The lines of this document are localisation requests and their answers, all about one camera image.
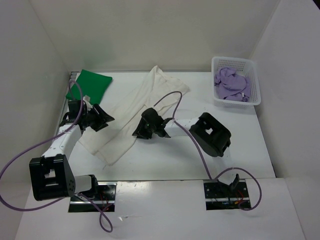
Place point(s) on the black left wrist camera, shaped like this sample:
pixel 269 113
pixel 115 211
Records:
pixel 76 106

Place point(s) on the green t shirt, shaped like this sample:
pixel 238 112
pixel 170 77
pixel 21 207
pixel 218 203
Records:
pixel 93 85

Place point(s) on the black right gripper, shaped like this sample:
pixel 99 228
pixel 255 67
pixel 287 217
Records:
pixel 140 132

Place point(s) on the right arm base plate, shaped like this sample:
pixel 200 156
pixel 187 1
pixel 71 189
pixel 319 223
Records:
pixel 218 196

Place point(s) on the white plastic basket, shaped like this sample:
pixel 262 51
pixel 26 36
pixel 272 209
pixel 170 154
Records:
pixel 243 67

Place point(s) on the lavender t shirt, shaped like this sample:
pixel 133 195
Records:
pixel 232 86

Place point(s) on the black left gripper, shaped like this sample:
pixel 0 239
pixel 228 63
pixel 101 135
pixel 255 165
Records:
pixel 102 117

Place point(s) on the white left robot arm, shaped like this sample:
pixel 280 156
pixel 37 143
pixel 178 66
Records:
pixel 51 174

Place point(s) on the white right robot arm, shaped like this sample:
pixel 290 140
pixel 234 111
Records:
pixel 207 133

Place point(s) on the white t shirt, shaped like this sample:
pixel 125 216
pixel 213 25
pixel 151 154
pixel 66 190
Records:
pixel 112 142

